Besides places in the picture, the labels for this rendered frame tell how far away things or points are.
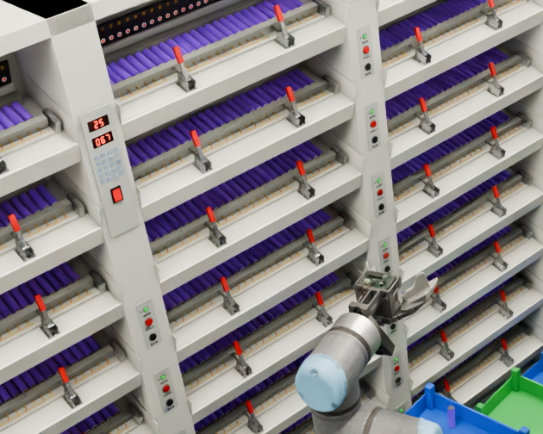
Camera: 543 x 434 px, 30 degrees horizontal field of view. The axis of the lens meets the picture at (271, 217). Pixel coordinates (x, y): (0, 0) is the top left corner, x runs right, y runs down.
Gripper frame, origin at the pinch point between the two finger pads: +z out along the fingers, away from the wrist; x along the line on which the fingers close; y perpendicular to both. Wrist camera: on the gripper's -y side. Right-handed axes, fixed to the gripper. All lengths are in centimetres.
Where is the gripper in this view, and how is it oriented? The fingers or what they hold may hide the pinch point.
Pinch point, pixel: (405, 275)
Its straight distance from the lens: 196.2
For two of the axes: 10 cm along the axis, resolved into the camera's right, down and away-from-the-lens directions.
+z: 5.0, -5.3, 6.9
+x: -8.5, -1.6, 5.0
